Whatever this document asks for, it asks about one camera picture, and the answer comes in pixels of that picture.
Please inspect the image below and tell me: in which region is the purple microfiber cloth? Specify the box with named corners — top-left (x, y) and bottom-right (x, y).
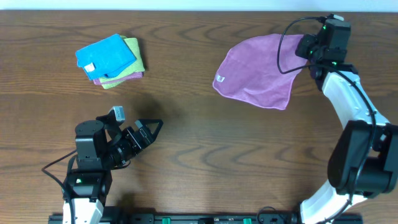
top-left (213, 34), bottom-right (307, 110)

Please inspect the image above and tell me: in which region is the blue folded cloth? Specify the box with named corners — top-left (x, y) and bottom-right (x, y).
top-left (75, 34), bottom-right (136, 80)

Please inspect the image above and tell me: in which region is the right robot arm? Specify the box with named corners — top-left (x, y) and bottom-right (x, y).
top-left (295, 14), bottom-right (397, 223)

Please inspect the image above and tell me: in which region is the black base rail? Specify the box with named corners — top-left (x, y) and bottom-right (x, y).
top-left (48, 213), bottom-right (364, 224)

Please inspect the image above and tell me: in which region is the green folded cloth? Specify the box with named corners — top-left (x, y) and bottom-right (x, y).
top-left (99, 35), bottom-right (145, 89)

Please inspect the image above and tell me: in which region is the pink folded cloth in stack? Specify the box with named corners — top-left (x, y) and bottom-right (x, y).
top-left (93, 72), bottom-right (144, 85)

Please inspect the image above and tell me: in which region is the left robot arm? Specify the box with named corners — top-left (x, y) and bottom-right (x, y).
top-left (62, 116), bottom-right (163, 223)

